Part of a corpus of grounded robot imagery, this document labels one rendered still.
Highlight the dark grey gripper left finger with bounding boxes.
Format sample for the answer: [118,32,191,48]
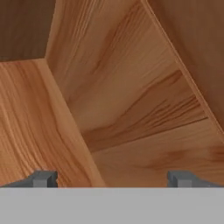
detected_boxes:
[0,170,59,188]

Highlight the wooden cabinet door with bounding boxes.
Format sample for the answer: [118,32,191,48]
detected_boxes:
[141,0,224,141]

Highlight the wooden cabinet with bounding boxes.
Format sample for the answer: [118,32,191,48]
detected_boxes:
[0,0,224,188]

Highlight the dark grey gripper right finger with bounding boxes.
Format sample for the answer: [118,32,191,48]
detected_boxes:
[166,170,224,188]

